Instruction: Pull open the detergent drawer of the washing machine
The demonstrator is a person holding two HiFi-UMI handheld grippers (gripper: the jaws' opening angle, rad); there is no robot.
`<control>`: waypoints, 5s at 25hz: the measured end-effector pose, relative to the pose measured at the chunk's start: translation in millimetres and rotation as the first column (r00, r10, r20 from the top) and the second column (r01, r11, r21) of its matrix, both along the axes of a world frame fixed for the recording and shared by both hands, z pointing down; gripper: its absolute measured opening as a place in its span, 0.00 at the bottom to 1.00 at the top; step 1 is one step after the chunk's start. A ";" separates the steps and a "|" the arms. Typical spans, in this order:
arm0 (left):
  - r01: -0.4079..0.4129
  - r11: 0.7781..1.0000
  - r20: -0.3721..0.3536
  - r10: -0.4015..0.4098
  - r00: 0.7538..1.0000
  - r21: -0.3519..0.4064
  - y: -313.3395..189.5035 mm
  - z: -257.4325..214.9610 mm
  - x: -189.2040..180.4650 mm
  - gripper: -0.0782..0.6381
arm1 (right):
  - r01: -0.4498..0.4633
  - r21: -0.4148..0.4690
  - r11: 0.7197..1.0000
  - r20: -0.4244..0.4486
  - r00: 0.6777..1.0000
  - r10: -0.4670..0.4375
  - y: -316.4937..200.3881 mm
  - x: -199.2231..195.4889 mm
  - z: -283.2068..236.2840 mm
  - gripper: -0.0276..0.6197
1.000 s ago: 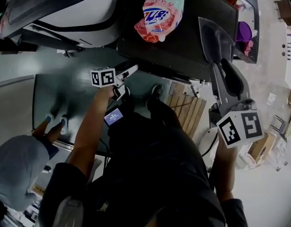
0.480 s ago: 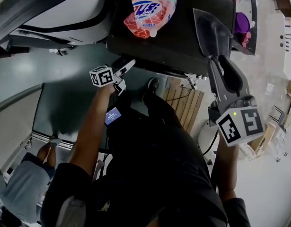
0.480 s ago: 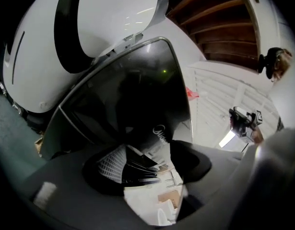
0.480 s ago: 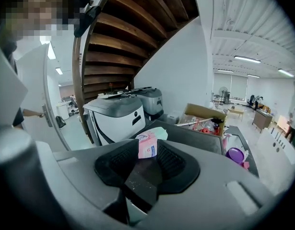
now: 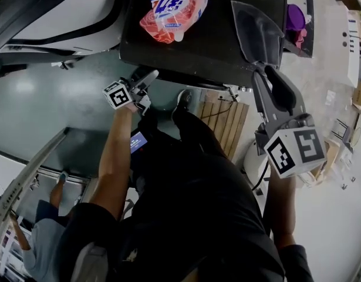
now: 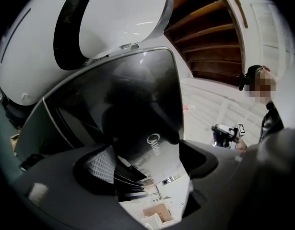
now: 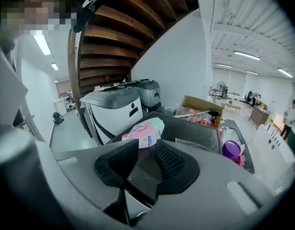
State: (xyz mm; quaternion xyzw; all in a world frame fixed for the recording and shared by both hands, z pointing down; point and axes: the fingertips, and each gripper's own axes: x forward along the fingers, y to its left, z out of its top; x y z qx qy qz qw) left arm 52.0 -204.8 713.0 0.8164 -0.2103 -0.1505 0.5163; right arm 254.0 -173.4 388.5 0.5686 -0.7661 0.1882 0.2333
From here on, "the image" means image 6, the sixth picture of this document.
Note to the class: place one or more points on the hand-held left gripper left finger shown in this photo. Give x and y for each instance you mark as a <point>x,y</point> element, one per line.
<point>101,169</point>

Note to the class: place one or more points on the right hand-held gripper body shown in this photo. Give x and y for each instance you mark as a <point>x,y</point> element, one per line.
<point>227,133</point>

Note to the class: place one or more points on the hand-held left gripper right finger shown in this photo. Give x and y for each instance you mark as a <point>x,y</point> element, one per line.
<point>197,162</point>

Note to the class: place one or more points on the person's right forearm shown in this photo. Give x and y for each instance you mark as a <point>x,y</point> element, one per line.
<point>242,146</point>

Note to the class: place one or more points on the person's black top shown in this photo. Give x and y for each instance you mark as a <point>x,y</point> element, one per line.
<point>272,121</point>

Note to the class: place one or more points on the person's head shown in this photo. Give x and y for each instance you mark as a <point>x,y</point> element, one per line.
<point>263,87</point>

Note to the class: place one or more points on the brown wooden staircase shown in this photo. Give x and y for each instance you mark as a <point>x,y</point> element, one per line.
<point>209,44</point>

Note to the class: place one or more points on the brown cardboard box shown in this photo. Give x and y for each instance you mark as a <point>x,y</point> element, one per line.
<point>15,142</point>

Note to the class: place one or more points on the white panelled door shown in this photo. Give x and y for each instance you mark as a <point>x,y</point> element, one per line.
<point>272,32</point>

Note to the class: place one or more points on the white appliance body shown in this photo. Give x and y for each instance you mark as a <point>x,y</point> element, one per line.
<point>29,56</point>

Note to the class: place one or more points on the white round appliance lid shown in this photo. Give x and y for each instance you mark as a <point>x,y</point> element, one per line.
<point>123,15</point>

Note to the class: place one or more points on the black head-mounted camera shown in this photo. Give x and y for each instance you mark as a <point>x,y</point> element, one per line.
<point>248,78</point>

